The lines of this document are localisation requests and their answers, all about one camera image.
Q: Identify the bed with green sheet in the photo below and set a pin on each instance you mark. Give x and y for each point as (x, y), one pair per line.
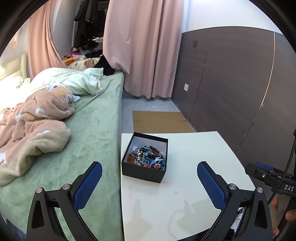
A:
(92, 129)

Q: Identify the white wall socket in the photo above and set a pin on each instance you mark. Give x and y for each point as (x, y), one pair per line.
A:
(186, 87)

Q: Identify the black cardboard box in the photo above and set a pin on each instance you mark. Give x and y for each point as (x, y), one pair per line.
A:
(143, 175)

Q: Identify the printed cushion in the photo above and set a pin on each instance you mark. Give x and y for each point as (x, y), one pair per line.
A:
(84, 63)

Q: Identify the light green quilt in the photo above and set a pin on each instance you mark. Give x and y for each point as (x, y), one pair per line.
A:
(78, 81)

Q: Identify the plush toys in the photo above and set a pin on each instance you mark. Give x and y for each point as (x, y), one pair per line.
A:
(74, 52)

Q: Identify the white pillow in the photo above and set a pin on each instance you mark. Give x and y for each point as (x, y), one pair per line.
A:
(22, 82)

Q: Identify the hanging dark clothes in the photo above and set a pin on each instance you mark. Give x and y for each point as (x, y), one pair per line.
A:
(89, 18)

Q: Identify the black clothing on bed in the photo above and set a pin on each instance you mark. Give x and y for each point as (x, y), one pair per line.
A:
(106, 66)

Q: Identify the person's right hand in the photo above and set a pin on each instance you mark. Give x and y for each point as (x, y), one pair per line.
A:
(274, 208)

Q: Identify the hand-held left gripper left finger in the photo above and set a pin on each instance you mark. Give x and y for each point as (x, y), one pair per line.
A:
(86, 185)

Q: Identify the cream headboard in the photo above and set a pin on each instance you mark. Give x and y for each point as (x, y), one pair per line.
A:
(13, 66)

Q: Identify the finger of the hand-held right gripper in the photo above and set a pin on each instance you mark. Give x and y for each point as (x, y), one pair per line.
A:
(260, 175)
(266, 166)

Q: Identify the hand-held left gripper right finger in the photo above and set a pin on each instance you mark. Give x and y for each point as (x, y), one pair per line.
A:
(211, 185)

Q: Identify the pink curtain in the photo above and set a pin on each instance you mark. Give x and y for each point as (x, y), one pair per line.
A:
(143, 46)
(44, 39)

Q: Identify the flat cardboard sheet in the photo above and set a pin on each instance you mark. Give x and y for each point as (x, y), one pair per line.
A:
(161, 121)

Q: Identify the peach printed blanket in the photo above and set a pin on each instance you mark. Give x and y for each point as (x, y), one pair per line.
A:
(34, 129)

